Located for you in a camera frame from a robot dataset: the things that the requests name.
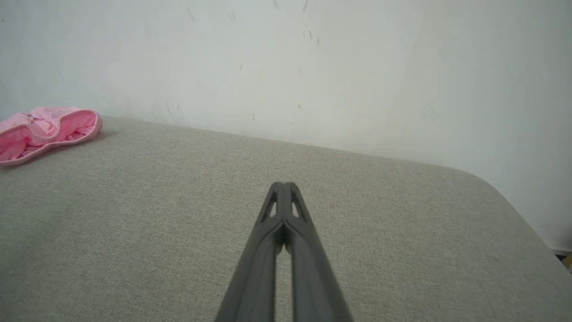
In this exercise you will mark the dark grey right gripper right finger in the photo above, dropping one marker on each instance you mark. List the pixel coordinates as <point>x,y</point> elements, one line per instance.
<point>313,277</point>

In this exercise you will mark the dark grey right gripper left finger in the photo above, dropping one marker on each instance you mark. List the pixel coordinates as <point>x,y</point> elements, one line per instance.
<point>254,273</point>

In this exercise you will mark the pink cloth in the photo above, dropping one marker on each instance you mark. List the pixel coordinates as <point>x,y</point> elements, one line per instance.
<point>49,132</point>

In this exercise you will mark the grey fabric sofa cushion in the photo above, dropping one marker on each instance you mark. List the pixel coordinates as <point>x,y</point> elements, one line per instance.
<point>134,232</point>

